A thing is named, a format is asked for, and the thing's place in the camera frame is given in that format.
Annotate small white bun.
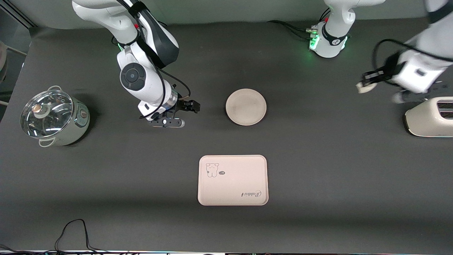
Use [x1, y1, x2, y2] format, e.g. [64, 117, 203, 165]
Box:
[357, 82, 378, 94]

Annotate round beige plate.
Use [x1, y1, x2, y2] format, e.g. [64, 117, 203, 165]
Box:
[225, 89, 267, 126]

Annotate beige rectangular rabbit tray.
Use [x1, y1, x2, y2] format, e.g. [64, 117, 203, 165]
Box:
[197, 155, 269, 206]

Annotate cream white toaster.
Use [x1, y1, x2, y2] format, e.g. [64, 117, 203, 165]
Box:
[405, 96, 453, 137]

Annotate pale green electric pot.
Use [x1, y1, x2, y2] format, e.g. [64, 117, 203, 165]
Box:
[20, 85, 91, 147]

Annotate glass pot lid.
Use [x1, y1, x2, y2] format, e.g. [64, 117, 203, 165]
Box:
[20, 90, 74, 138]

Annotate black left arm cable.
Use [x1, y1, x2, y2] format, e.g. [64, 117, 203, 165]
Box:
[372, 39, 453, 85]

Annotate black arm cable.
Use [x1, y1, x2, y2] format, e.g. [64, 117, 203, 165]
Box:
[372, 39, 453, 85]
[157, 67, 191, 99]

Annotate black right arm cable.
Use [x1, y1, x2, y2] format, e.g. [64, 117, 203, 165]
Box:
[157, 67, 191, 99]

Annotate black left base cables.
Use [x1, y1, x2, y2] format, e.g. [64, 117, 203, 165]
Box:
[267, 8, 331, 40]

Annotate thin black looped cable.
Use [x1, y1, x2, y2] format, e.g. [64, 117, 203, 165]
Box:
[55, 219, 107, 254]

